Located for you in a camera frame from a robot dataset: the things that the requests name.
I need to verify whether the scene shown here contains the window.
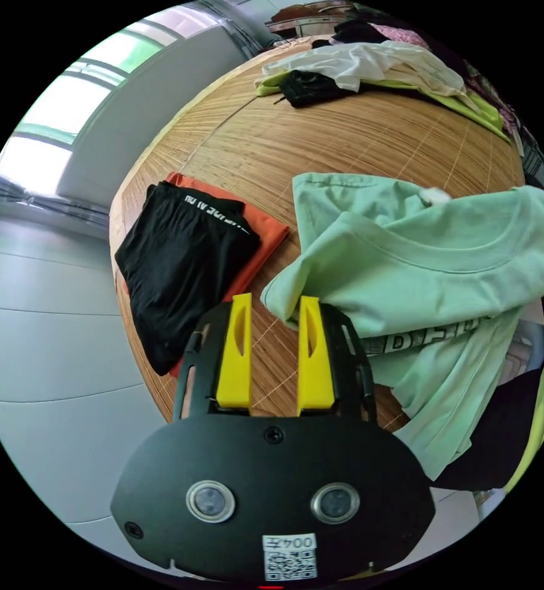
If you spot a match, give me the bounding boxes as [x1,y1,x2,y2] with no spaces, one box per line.
[0,8,224,197]

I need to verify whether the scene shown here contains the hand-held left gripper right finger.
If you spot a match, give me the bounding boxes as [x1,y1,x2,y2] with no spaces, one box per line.
[296,296,336,412]

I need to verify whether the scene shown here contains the folded pile of clothes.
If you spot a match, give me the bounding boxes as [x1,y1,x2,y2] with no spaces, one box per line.
[114,171,290,379]

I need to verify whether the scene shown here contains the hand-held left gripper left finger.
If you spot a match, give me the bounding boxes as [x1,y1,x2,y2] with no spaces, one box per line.
[216,293,253,411]

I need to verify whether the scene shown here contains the loose pile of clothes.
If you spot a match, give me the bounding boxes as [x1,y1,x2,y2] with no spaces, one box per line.
[254,18,514,141]

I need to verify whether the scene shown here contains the light green short sleeve shirt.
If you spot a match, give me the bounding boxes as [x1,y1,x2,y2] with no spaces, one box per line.
[260,172,544,483]

